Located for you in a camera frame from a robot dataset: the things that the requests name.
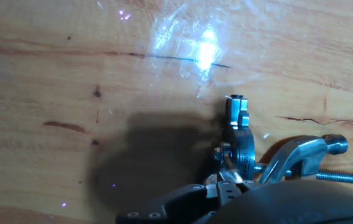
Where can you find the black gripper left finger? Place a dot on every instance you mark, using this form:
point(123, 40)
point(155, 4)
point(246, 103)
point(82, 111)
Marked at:
point(179, 203)

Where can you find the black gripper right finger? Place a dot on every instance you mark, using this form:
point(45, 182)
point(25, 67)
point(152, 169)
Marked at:
point(229, 191)

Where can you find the round metal lever mechanism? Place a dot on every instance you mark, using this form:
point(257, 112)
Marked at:
point(241, 146)

